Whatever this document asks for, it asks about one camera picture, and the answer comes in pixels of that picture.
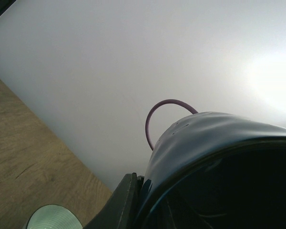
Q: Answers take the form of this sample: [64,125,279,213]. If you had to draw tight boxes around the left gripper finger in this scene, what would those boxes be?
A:
[85,173,144,229]

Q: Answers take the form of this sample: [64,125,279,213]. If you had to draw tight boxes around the light green patterned bowl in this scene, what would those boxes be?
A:
[23,204,83,229]

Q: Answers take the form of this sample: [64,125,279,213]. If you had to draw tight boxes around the dark blue ceramic mug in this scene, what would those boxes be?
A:
[133,112,286,229]

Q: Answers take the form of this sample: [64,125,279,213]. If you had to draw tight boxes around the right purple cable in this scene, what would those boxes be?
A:
[144,98,200,152]

